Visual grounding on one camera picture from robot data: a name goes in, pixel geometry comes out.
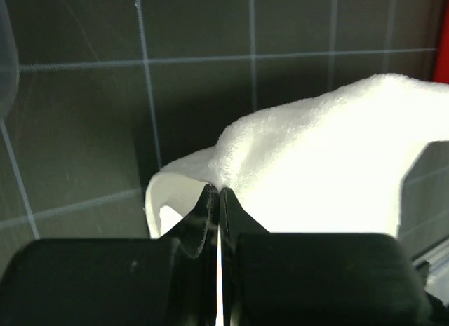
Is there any red plastic bin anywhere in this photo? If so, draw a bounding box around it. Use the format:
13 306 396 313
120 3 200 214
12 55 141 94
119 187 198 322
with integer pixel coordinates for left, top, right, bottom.
433 0 449 84

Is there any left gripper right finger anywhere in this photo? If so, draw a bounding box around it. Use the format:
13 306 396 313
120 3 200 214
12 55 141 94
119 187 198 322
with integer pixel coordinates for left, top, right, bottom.
220 189 431 325

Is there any white pink towel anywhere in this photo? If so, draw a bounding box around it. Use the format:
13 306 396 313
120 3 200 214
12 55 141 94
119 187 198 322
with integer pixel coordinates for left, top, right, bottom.
145 74 448 238

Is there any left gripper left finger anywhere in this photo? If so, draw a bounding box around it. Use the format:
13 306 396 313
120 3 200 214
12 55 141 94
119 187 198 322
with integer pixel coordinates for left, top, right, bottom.
1 185 218 325

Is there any clear plastic bin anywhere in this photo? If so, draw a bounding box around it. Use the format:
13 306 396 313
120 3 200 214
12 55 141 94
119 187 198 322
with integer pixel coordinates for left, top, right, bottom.
0 0 19 120

